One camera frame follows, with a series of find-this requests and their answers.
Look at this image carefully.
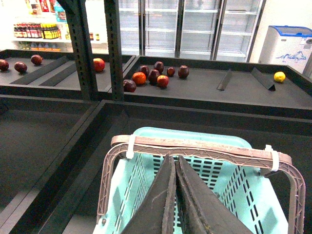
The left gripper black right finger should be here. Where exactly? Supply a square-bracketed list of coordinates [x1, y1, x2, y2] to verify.
[175, 156, 251, 234]

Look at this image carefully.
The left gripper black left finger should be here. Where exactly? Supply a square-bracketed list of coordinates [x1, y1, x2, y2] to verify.
[122, 155, 176, 234]

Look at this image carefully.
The light blue plastic basket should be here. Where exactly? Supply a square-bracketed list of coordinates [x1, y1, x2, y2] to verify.
[92, 126, 290, 234]

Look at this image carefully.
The small red apple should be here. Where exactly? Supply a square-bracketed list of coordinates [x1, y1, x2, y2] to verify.
[157, 75, 169, 88]

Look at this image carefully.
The red apple on left tray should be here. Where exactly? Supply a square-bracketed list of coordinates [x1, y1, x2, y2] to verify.
[93, 58, 105, 73]

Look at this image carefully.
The white zip tie left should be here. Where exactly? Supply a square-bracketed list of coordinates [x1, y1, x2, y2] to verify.
[126, 135, 136, 159]

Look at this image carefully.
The white zip tie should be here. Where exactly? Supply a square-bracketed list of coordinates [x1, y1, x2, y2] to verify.
[265, 144, 279, 172]
[126, 135, 136, 159]

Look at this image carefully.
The near black display tray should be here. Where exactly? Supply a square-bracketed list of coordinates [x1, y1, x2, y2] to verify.
[9, 99, 312, 234]

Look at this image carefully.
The black display tray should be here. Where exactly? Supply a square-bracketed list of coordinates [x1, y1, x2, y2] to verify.
[9, 99, 312, 234]
[123, 56, 312, 119]

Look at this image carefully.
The white zip tie right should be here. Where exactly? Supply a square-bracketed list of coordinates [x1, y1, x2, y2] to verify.
[265, 144, 279, 172]

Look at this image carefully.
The black divider left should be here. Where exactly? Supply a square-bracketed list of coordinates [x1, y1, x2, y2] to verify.
[216, 69, 232, 91]

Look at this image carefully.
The black divider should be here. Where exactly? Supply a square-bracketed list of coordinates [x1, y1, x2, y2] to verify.
[251, 67, 276, 92]
[216, 69, 232, 91]

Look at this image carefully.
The dark plum front left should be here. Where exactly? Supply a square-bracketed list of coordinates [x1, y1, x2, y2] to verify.
[123, 79, 137, 93]

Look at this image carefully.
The far black display tray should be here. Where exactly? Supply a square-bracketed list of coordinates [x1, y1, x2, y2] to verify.
[123, 56, 312, 119]

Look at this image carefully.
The orange red fruit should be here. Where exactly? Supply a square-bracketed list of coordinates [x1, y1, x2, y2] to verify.
[132, 72, 146, 86]

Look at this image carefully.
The dark plum right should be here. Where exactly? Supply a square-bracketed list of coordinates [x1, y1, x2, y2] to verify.
[178, 65, 189, 78]

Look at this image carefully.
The dark plum middle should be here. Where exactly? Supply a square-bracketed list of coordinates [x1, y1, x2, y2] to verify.
[148, 69, 160, 85]

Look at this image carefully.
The small dark red plum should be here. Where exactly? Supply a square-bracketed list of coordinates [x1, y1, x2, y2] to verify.
[167, 67, 176, 77]

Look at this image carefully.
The black divider right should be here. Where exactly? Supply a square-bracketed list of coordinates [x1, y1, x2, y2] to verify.
[251, 67, 276, 92]

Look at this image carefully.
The dark plum behind orange fruit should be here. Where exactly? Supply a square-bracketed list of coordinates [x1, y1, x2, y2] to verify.
[139, 65, 150, 77]

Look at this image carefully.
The near left black tray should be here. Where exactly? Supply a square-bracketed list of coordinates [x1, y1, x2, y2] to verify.
[0, 95, 98, 234]

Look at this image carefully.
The yellow lemon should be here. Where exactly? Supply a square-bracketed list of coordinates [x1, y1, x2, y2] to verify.
[273, 71, 286, 83]

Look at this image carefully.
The far left black tray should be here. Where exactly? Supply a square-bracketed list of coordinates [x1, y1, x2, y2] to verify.
[0, 49, 137, 99]

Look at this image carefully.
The glass door refrigerator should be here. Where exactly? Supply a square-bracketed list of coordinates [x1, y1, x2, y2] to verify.
[119, 0, 265, 62]

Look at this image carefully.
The white chest freezer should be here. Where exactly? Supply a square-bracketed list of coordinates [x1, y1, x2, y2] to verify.
[258, 25, 312, 73]

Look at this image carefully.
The dark plum left tray back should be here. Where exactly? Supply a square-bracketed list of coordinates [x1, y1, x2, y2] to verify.
[31, 55, 43, 66]

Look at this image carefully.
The dark plum tray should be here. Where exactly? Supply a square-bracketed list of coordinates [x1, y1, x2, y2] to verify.
[31, 55, 43, 66]
[14, 61, 28, 73]

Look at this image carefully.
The dark plum left tray middle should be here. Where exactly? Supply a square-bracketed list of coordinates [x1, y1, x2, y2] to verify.
[14, 61, 28, 73]

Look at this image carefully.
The dark plum far left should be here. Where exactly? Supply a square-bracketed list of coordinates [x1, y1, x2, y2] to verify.
[0, 59, 9, 72]

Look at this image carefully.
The shelf with bottles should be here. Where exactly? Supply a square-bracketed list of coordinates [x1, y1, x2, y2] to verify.
[4, 0, 108, 54]

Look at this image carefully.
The black metal rack post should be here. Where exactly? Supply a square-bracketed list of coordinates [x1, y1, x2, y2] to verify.
[104, 0, 124, 101]

